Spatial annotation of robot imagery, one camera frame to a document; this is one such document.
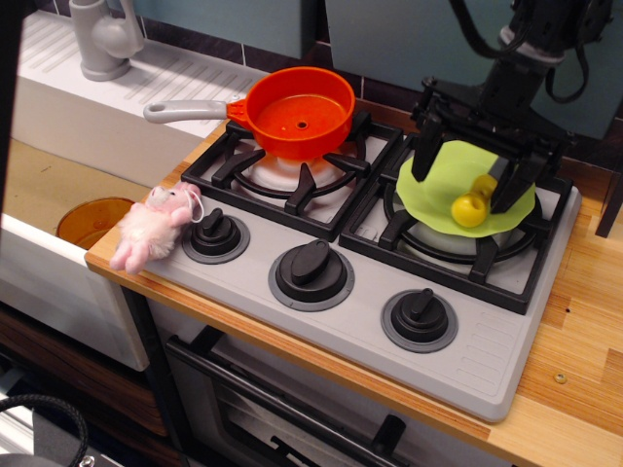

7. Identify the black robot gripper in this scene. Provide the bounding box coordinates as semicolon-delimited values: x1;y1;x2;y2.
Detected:
412;57;576;214

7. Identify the yellow handled toy knife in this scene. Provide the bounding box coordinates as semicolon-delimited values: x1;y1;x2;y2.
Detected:
451;158;508;229

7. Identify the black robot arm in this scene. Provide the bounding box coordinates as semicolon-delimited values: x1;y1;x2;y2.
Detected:
412;1;612;214

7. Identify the light green plate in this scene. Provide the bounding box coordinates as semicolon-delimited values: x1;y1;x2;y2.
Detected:
396;140;535;238

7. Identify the black right burner grate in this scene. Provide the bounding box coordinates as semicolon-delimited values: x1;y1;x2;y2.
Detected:
340;133;581;314

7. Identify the black burner grate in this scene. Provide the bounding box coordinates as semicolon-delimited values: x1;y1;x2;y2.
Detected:
340;133;581;314
182;111;403;240

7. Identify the black left burner grate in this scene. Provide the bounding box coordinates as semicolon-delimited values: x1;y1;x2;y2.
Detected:
182;111;403;240

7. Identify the black right stove knob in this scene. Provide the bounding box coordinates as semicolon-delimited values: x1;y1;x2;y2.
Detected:
381;288;458;354

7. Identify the black stove knob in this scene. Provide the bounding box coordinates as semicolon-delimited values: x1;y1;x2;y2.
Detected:
381;288;458;354
182;208;250;265
268;239;355;312

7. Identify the black middle stove knob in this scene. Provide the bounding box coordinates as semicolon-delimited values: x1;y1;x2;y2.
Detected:
268;239;355;312

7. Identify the grey toy stove top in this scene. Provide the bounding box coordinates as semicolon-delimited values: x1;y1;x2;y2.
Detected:
143;119;583;423

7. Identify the black left stove knob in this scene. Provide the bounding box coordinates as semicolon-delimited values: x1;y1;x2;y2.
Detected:
182;208;250;265

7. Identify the pink plush toy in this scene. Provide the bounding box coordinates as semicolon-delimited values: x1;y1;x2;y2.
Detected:
109;182;204;274

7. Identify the toy oven door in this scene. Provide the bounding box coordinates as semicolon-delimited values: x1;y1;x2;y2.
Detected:
165;330;406;467

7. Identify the grey toy faucet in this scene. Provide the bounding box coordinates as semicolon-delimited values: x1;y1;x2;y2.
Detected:
69;0;145;82

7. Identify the orange translucent cup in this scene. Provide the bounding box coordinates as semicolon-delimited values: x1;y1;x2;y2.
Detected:
56;198;133;250

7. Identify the white toy sink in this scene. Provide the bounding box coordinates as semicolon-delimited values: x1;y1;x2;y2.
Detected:
1;11;260;372

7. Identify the orange pan grey handle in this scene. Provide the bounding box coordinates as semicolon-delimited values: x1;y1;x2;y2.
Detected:
143;66;355;162

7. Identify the black braided cable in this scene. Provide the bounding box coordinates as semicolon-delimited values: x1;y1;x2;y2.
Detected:
0;393;90;467

